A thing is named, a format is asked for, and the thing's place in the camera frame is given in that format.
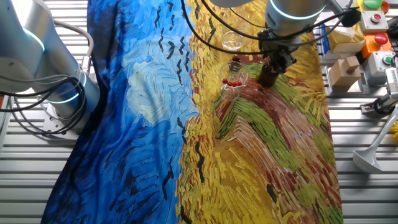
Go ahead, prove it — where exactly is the small cardboard box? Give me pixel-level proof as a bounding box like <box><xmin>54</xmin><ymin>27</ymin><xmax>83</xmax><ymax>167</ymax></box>
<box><xmin>328</xmin><ymin>58</ymin><xmax>361</xmax><ymax>88</ymax></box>

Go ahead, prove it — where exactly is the black base cable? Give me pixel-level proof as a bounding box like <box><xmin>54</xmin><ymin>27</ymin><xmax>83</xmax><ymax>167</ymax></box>
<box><xmin>0</xmin><ymin>73</ymin><xmax>88</xmax><ymax>137</ymax></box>

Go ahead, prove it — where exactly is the grey box green button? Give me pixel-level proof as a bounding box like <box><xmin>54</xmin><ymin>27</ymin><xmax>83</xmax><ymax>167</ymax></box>
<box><xmin>363</xmin><ymin>51</ymin><xmax>396</xmax><ymax>78</ymax></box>

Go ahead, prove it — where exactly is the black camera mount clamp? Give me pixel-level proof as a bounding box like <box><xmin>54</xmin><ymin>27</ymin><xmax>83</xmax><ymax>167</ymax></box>
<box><xmin>359</xmin><ymin>92</ymin><xmax>398</xmax><ymax>116</ymax></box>

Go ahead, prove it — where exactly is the small wooden block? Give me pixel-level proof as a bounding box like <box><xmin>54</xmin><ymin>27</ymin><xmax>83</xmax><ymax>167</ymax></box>
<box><xmin>341</xmin><ymin>55</ymin><xmax>361</xmax><ymax>73</ymax></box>

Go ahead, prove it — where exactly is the silver depth camera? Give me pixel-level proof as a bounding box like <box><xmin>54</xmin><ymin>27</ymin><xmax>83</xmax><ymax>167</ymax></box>
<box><xmin>384</xmin><ymin>67</ymin><xmax>398</xmax><ymax>96</ymax></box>

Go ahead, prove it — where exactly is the clear dropper beaker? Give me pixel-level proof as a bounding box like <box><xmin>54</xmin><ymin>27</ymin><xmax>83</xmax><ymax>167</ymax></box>
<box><xmin>218</xmin><ymin>60</ymin><xmax>249</xmax><ymax>101</ymax></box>

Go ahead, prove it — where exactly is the orange box red button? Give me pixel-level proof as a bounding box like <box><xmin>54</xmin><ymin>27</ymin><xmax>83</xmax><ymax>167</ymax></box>
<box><xmin>360</xmin><ymin>32</ymin><xmax>394</xmax><ymax>60</ymax></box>

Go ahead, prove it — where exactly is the painted wheatfield print cloth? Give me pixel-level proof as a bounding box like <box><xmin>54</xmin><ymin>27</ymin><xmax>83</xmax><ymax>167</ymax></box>
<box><xmin>40</xmin><ymin>0</ymin><xmax>345</xmax><ymax>224</ymax></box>

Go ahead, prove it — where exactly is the yellow box green button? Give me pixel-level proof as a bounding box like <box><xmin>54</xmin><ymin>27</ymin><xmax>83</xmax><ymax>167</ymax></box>
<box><xmin>357</xmin><ymin>0</ymin><xmax>384</xmax><ymax>14</ymax></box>

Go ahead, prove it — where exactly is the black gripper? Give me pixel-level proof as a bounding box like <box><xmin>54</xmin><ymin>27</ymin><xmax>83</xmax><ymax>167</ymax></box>
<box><xmin>258</xmin><ymin>29</ymin><xmax>297</xmax><ymax>75</ymax></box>

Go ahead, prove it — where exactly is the silver bracket with black connector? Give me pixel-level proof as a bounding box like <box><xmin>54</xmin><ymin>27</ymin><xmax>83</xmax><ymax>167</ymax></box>
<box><xmin>328</xmin><ymin>0</ymin><xmax>362</xmax><ymax>28</ymax></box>

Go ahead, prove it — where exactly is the brown glass bottle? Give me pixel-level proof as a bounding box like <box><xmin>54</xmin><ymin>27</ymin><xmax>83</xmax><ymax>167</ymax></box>
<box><xmin>257</xmin><ymin>60</ymin><xmax>281</xmax><ymax>88</ymax></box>

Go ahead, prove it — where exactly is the clear beaker with liquid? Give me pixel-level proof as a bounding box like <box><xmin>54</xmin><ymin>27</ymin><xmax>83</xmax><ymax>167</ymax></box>
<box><xmin>221</xmin><ymin>8</ymin><xmax>251</xmax><ymax>52</ymax></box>

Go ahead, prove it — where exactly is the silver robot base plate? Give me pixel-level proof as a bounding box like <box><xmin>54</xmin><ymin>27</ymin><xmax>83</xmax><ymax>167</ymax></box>
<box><xmin>41</xmin><ymin>102</ymin><xmax>82</xmax><ymax>141</ymax></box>

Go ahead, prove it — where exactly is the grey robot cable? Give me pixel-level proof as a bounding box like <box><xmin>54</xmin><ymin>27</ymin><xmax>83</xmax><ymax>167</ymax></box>
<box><xmin>52</xmin><ymin>19</ymin><xmax>95</xmax><ymax>77</ymax></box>

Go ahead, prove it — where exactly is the grey box red button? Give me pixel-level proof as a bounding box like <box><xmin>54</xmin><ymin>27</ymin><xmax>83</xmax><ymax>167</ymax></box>
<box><xmin>356</xmin><ymin>11</ymin><xmax>390</xmax><ymax>35</ymax></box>

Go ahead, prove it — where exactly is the tissue paper pack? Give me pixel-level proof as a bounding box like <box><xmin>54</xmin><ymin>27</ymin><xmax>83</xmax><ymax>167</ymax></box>
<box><xmin>319</xmin><ymin>23</ymin><xmax>367</xmax><ymax>60</ymax></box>

